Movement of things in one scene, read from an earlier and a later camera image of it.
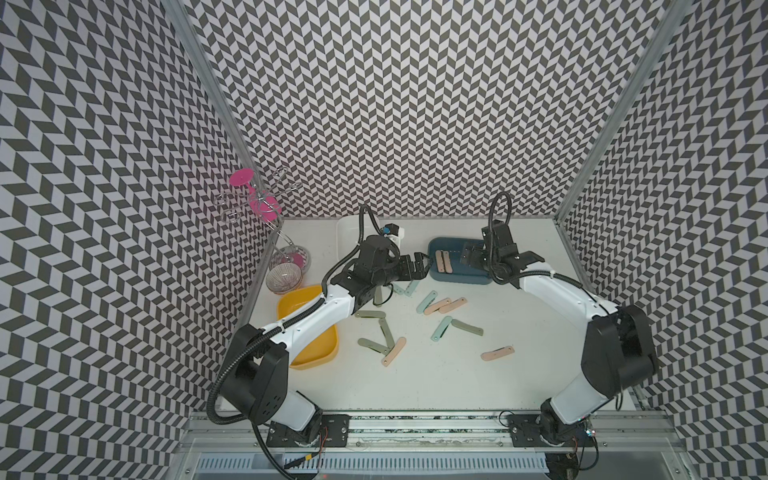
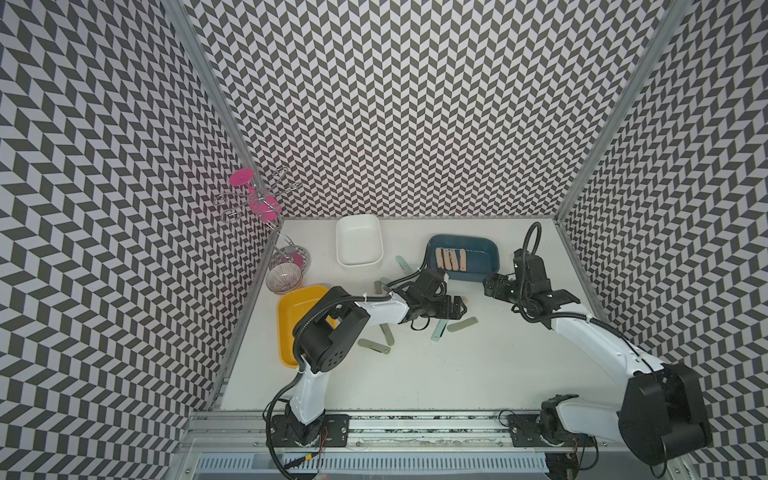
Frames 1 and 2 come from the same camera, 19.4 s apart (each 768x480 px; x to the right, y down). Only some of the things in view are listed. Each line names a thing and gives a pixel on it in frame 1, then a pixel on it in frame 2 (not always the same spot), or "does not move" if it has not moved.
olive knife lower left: x=364 y=342 does not move
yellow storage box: x=322 y=352 does not move
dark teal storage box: x=461 y=273 does not move
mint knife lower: x=441 y=328 does not move
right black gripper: x=474 y=256 -> x=498 y=282
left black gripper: x=419 y=271 -> x=447 y=311
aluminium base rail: x=242 y=431 does not move
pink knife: x=499 y=352 -> x=454 y=260
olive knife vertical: x=387 y=333 does not move
